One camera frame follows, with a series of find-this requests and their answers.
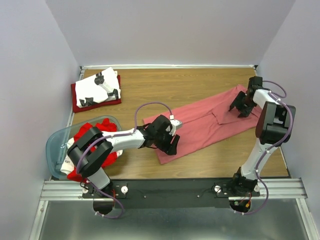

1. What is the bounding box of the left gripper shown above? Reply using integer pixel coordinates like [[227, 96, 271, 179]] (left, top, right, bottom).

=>
[[154, 129, 180, 157]]

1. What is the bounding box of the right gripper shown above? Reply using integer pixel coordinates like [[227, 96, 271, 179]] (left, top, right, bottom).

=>
[[228, 91, 256, 119]]

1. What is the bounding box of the pink polo shirt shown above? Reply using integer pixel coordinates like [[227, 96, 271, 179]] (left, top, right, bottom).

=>
[[155, 84, 262, 165]]

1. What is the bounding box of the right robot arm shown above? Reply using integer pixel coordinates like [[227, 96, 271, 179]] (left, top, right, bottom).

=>
[[228, 76, 296, 196]]

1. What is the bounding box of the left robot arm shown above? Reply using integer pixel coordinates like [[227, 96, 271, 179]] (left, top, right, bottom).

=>
[[67, 115, 183, 198]]

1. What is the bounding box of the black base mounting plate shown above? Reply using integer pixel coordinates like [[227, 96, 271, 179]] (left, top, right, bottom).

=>
[[83, 178, 260, 209]]

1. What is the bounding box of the folded white printed t-shirt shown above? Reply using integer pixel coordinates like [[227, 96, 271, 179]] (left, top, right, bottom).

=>
[[75, 66, 122, 109]]

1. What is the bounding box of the folded dark red t-shirt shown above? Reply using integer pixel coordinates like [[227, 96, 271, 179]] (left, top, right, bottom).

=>
[[70, 74, 123, 114]]

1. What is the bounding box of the red and white t-shirt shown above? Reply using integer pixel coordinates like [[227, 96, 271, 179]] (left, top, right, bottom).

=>
[[60, 118, 123, 183]]

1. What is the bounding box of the clear plastic basket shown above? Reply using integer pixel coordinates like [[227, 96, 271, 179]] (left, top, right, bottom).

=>
[[45, 115, 122, 181]]

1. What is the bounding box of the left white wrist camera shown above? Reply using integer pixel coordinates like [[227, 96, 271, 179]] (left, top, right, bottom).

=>
[[167, 114, 183, 136]]

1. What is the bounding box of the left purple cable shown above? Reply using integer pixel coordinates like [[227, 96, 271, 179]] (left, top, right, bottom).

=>
[[75, 101, 173, 220]]

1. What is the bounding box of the aluminium frame rail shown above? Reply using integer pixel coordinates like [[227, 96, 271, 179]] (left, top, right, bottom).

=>
[[29, 178, 320, 240]]

